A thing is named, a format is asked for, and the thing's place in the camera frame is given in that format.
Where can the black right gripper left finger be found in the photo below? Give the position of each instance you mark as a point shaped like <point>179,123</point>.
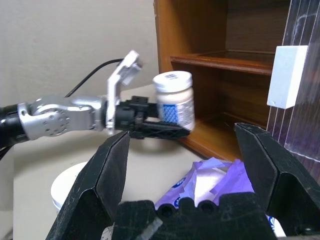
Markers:
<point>100,180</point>

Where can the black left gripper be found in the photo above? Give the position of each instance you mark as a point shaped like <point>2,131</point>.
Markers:
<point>127,115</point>

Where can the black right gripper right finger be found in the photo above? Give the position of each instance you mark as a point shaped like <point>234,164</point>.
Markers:
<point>275,175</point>

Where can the purple box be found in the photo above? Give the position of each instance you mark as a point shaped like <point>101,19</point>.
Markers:
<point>215,180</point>

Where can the ribbed glass cabinet door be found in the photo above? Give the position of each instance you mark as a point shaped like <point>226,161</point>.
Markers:
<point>310,125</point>

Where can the brown wooden cabinet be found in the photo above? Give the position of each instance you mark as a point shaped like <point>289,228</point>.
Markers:
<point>190,30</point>

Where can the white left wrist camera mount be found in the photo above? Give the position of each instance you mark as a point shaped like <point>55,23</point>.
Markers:
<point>112,95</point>

